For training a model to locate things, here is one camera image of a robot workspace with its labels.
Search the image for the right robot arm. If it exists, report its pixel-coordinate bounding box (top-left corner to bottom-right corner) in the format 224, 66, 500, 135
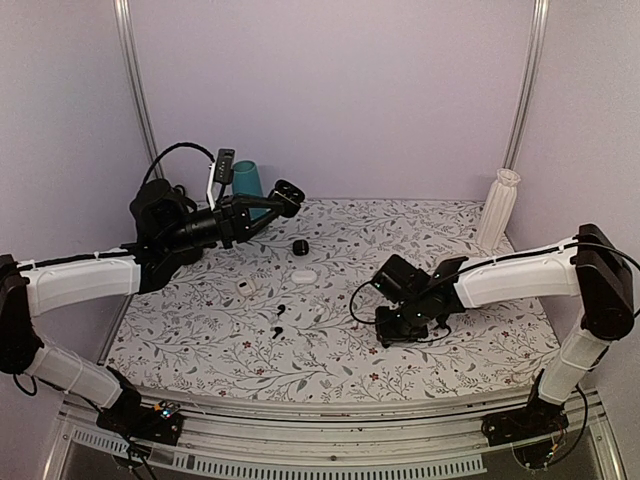
370, 224, 638, 446

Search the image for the black gold-trim charging case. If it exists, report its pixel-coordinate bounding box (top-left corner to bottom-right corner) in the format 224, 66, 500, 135
268, 179, 306, 218

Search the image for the cream case left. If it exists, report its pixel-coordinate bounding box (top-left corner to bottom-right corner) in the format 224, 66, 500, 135
236, 279, 255, 297

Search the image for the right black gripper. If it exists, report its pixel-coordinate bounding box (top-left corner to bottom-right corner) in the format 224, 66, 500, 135
375, 299, 429, 344

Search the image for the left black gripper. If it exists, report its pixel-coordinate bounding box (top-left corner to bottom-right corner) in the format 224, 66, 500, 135
160, 192, 284, 252

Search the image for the right aluminium post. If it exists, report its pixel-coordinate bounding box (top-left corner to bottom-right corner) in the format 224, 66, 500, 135
503, 0, 550, 170

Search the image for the left aluminium post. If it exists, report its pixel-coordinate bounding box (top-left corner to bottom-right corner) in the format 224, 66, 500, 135
113, 0, 159, 165

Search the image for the small black charging case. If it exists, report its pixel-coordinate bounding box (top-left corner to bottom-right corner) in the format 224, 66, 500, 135
292, 239, 309, 256

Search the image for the white ribbed vase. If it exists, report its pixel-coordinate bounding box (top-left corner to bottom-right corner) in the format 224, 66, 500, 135
476, 168, 521, 250

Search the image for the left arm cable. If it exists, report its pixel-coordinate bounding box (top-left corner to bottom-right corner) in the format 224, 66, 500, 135
142, 142, 216, 184

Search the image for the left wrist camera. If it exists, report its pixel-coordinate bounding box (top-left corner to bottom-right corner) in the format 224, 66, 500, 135
206, 149, 236, 210

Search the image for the white oval charging case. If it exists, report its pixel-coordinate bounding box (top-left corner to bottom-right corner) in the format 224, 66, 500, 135
291, 270, 318, 284

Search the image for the aluminium front rail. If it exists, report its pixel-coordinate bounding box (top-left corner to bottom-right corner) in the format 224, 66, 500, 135
43, 388, 632, 479

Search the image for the aluminium post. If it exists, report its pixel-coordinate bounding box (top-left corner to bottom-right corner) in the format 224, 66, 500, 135
113, 0, 159, 165
503, 0, 550, 170

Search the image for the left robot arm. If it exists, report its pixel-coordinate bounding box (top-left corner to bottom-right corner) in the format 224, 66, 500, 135
1, 179, 305, 446

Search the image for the teal tapered vase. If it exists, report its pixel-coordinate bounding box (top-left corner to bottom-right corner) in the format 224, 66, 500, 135
232, 160, 263, 197

